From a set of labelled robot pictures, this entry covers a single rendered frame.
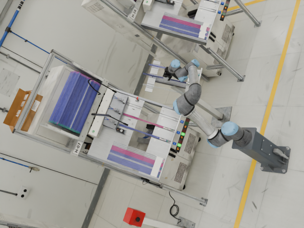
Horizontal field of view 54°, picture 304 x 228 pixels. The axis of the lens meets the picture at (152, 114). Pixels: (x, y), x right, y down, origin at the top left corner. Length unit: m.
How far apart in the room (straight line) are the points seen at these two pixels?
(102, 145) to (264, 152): 1.43
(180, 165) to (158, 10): 1.68
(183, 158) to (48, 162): 1.90
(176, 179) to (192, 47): 1.47
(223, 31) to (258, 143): 1.75
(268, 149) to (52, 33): 3.08
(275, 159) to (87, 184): 2.80
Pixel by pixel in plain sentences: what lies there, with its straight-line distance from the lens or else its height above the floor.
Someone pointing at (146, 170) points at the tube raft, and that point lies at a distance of 2.75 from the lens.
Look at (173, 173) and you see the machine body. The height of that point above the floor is 0.27.
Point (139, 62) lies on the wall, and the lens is 4.97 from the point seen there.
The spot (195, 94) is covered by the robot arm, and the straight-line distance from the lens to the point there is 2.19.
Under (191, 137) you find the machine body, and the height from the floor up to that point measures 0.18.
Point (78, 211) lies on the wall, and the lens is 4.68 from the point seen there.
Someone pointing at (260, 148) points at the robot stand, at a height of 0.41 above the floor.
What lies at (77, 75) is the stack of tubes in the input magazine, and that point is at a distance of 2.74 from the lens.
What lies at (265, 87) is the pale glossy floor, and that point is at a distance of 3.37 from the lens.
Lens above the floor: 2.55
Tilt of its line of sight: 35 degrees down
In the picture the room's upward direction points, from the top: 61 degrees counter-clockwise
